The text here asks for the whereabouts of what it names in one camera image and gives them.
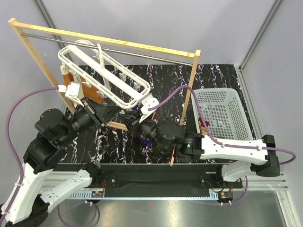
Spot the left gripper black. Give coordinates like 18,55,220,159
61,96,125,145

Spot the purple sock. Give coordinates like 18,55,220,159
132,105,152,147

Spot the white plastic clip hanger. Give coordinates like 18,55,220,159
58,40,152,110

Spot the striped sock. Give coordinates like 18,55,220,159
152,112,158,123
198,117,209,135

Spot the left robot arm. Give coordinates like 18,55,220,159
0,98,121,227

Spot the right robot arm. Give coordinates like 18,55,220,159
118,111,280,188

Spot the orange sock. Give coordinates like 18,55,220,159
62,72,104,104

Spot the white plastic basket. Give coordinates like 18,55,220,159
191,88,253,140

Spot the steel rack rod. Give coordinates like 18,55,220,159
20,32,193,67

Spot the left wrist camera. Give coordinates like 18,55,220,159
58,82,83,106

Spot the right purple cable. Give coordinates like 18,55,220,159
148,85,297,206

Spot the purple cable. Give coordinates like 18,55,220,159
148,85,297,206
0,87,61,216

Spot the wooden hanging rack frame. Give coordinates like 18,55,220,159
7,18,201,167

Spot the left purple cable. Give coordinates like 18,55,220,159
0,87,61,216

